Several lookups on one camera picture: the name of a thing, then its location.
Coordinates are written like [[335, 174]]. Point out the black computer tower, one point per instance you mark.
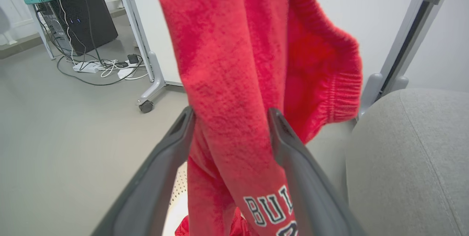
[[88, 19]]

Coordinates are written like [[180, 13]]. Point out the grey fabric sofa seat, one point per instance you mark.
[[410, 162]]

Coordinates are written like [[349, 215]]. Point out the red knit Bulls sweater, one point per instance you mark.
[[227, 63]]

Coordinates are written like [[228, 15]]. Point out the white rolling partition panel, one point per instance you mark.
[[141, 34]]

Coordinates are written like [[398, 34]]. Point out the red white shiny jersey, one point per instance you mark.
[[240, 228]]

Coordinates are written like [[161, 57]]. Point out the white power adapter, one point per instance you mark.
[[85, 67]]

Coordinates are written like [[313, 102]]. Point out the black power adapter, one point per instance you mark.
[[133, 59]]

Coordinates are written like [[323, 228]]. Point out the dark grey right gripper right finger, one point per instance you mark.
[[311, 192]]

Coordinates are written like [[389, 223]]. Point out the black caster wheel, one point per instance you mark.
[[146, 106]]

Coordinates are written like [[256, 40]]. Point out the cream perforated laundry basket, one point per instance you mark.
[[179, 199]]

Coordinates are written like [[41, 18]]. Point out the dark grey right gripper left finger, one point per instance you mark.
[[157, 177]]

